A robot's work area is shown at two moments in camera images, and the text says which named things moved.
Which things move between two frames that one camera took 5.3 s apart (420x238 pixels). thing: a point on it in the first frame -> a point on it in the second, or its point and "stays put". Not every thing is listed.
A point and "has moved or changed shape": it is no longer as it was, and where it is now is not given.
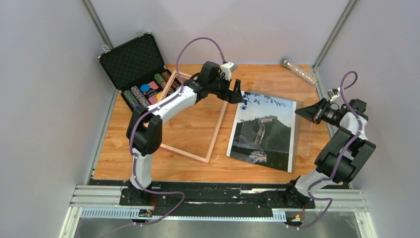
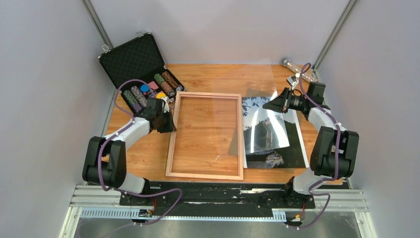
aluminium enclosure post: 333,34 stays put
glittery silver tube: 299,72 stays put
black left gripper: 232,97 -> 170,127
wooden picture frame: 208,158 -> 240,163
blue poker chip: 145,88 stays put
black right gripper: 314,113 -> 281,102
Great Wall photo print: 263,132 has moved or changed shape
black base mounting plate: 218,200 stays put
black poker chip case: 137,70 stays put
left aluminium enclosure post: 107,46 stays put
